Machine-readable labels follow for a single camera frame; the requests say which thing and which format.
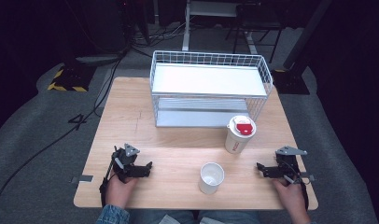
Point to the grey tape strip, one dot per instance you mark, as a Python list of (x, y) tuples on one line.
[(85, 178), (309, 178)]

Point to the white paper sheet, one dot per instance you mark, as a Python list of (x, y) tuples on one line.
[(172, 219)]

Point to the white desk frame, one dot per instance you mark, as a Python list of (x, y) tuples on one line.
[(186, 28)]

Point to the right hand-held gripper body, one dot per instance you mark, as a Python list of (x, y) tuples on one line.
[(288, 165)]

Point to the black slanted stand with base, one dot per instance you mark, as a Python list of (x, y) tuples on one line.
[(291, 81)]

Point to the white lidded cup red tab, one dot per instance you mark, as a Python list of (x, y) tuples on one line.
[(239, 140)]

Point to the black chair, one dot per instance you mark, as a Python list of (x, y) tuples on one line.
[(259, 21)]

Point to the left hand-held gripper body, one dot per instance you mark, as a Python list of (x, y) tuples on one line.
[(123, 160)]

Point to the person's legs in jeans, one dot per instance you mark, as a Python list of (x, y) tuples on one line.
[(141, 217)]

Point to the black stand yellow striped base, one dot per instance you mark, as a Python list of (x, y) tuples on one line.
[(71, 79)]

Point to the person's right hand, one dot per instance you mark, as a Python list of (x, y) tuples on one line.
[(293, 197)]

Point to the person's left hand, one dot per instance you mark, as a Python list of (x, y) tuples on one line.
[(117, 193)]

